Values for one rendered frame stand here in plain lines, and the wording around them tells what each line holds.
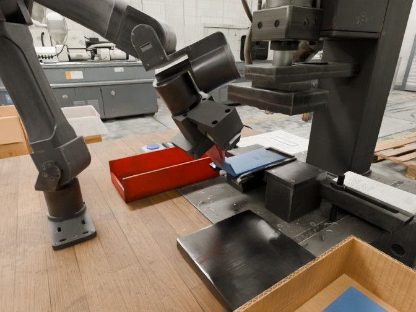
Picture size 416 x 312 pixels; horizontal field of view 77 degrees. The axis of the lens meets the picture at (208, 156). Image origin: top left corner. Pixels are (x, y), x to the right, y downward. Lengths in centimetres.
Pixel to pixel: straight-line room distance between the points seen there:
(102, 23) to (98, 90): 451
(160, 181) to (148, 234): 15
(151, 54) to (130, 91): 464
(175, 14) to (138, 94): 302
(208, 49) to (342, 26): 27
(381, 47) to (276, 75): 28
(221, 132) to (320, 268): 22
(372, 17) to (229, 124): 39
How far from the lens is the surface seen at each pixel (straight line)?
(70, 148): 51
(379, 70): 71
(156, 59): 38
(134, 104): 507
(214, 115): 37
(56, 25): 510
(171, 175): 62
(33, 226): 61
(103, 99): 494
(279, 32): 49
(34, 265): 51
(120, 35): 41
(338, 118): 73
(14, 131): 260
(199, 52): 39
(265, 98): 51
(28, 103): 51
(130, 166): 70
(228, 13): 824
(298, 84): 51
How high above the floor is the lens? 121
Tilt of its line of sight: 22 degrees down
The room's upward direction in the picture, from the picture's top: straight up
